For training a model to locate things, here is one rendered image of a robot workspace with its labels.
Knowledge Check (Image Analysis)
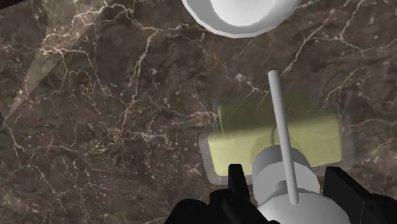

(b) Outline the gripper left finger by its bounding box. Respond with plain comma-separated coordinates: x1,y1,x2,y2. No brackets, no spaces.
164,164,280,224

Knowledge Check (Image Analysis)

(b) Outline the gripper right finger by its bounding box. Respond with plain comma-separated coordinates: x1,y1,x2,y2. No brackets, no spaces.
322,166,397,224

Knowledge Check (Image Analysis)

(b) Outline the white bowl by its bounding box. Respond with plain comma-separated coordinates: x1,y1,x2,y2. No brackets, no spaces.
181,0,302,39

